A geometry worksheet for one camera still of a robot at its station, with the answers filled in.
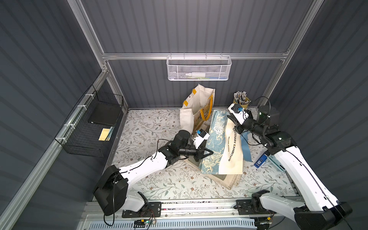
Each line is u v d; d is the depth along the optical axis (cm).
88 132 73
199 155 66
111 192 41
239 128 61
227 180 81
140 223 71
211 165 73
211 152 71
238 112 55
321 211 37
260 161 87
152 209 73
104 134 74
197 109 108
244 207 73
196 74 87
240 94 105
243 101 99
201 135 65
